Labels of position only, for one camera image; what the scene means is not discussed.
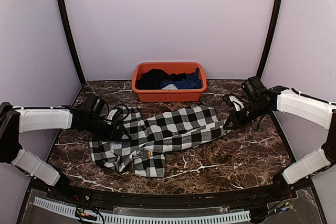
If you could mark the right black frame post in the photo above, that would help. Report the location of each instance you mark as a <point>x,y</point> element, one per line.
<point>269,37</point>

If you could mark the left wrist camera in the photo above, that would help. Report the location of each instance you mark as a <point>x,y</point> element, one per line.
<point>119,113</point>

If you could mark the black frame post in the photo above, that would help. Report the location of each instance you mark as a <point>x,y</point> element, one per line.
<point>269,37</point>
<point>70,41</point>

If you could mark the orange plastic basin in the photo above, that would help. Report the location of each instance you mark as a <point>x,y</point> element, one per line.
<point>174,95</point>

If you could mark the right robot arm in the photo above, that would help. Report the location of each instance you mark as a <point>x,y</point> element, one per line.
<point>258,100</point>

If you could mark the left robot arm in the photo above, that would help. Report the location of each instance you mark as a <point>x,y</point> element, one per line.
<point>16,120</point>

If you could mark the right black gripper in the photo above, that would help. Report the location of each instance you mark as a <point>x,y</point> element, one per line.
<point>229,118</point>

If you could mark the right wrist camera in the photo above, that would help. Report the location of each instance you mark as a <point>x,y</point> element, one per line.
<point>233,101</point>

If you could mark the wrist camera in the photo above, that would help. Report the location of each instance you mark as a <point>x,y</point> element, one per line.
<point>233,101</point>
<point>119,113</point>

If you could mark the blue garment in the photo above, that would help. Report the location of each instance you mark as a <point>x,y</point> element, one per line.
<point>191,81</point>

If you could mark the left black frame post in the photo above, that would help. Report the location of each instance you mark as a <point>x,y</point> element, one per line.
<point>70,41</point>

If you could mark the white slotted cable duct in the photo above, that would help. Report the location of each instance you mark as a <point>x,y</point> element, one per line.
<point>143,215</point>

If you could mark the black front rail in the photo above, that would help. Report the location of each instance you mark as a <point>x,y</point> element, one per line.
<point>250,199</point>

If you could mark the black garment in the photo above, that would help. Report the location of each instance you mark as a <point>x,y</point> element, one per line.
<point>152,79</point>

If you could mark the black white plaid shirt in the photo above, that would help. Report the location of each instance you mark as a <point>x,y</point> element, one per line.
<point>171,131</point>

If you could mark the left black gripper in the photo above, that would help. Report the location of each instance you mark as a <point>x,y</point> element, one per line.
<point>116,136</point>

